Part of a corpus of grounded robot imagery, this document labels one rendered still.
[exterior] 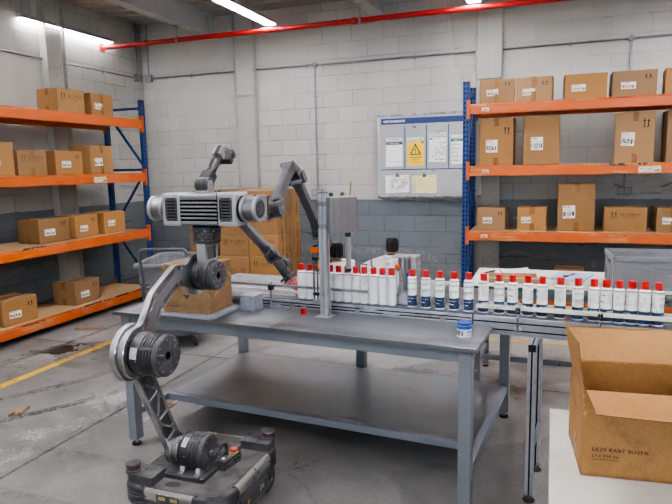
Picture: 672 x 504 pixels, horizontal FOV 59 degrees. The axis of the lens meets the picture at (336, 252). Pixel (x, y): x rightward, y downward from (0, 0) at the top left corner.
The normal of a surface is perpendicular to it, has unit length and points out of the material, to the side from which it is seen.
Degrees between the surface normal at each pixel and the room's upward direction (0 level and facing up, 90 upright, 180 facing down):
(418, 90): 90
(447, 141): 90
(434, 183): 90
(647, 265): 90
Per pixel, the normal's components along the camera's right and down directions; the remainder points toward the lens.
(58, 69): 0.94, 0.03
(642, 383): -0.25, 0.12
